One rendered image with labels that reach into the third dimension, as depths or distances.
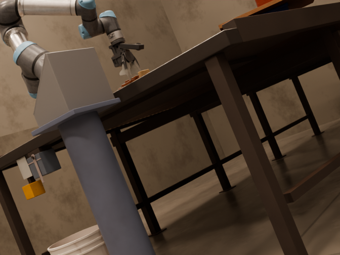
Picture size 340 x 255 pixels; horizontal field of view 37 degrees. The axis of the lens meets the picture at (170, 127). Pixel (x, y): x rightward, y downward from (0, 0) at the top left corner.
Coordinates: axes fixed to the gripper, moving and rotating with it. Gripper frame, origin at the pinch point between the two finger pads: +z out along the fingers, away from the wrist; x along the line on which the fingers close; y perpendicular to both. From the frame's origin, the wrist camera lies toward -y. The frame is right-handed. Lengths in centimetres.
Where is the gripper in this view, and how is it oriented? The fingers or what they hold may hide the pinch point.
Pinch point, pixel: (136, 77)
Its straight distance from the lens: 247.2
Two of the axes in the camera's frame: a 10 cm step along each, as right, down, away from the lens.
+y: -7.9, 3.4, 5.0
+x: -4.7, 1.8, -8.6
